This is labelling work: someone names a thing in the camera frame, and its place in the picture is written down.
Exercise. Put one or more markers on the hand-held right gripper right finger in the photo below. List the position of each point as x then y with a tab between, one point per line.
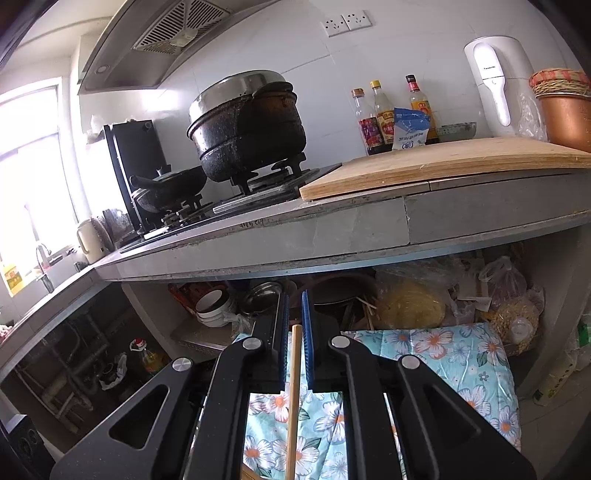
308	341

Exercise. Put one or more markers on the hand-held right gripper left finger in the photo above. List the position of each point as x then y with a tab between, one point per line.
285	341

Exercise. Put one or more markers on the light wooden chopstick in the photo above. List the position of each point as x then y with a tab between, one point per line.
293	415

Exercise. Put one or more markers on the steel bowl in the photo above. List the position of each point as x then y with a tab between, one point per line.
261	297

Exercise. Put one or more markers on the stack of white bowls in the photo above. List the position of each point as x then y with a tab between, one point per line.
214	309

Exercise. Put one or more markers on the grey drain pipes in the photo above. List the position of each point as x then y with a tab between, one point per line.
60	369

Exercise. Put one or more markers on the large clear plastic bag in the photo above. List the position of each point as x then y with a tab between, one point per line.
415	302

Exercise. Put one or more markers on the grey concrete counter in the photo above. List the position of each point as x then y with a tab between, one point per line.
323	221

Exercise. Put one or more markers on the floral blue blanket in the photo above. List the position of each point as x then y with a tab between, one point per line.
438	369

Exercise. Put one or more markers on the cooking oil bottle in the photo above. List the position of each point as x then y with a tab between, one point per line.
150	360

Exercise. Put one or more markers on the black gas stove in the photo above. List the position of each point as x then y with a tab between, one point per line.
258	191

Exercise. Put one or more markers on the yellow labelled bottle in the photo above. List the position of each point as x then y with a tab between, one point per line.
13	279

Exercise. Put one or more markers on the steel faucet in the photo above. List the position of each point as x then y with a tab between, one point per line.
44	267

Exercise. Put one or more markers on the black pan with lid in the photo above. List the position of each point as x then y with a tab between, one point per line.
171	187

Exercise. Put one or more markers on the plastic bag of peanuts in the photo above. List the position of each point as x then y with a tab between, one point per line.
512	318

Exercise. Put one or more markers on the large black pot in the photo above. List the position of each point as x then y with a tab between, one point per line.
249	129

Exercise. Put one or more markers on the cream kettle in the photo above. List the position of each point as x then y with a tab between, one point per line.
92	240

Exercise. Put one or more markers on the wooden cutting board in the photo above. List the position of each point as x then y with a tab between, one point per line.
438	166

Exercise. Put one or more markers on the blue and white salt bag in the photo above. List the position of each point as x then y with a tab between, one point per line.
411	131

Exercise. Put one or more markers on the black splash guard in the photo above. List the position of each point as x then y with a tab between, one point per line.
134	161

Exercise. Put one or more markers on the patterned ceramic bowl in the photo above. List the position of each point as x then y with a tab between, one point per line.
457	130

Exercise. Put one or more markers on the white rice sack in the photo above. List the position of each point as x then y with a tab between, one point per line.
565	369

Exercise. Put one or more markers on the bright window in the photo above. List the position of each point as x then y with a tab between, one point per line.
27	175

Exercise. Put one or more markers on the crumpled clear plastic bag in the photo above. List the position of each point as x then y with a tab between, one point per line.
531	120

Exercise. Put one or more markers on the white electric kettle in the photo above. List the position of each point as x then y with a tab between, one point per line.
496	83

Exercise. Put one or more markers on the steel range hood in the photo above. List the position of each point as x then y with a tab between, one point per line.
152	41

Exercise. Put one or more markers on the copper pot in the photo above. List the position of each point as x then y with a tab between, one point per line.
565	124

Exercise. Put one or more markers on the wicker basket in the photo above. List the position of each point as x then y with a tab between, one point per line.
561	83

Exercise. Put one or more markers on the white wall outlet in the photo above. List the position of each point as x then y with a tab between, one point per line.
333	25
358	19

